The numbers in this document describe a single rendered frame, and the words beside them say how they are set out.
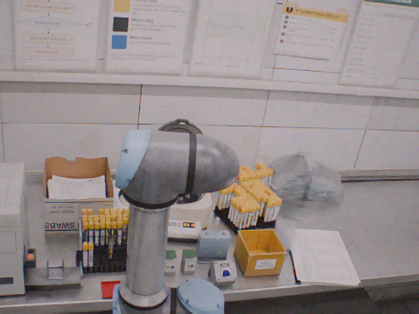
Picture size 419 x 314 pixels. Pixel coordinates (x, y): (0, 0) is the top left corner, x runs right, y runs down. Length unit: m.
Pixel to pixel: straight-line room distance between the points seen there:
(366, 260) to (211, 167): 1.11
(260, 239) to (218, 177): 0.85
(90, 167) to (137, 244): 0.95
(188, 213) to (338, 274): 0.57
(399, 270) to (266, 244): 0.51
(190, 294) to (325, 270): 0.71
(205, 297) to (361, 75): 1.33
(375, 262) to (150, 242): 1.10
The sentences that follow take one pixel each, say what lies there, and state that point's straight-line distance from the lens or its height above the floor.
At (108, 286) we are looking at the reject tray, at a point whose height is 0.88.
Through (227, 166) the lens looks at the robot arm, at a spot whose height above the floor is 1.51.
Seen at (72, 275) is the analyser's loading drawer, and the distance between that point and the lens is 1.57.
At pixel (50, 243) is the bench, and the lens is 1.75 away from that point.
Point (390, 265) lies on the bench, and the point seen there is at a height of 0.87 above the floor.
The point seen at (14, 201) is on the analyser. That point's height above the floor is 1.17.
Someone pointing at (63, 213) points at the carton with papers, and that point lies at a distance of 1.74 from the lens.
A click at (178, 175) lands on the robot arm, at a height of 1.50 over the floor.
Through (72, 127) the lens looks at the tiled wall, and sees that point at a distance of 1.96.
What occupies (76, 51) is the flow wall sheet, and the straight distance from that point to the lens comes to 1.84.
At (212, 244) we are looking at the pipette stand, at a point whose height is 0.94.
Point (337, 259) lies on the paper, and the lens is 1.86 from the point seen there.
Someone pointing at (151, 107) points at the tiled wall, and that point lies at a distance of 1.95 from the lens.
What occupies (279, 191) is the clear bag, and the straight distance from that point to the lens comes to 2.09.
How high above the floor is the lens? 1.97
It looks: 28 degrees down
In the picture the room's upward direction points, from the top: 9 degrees clockwise
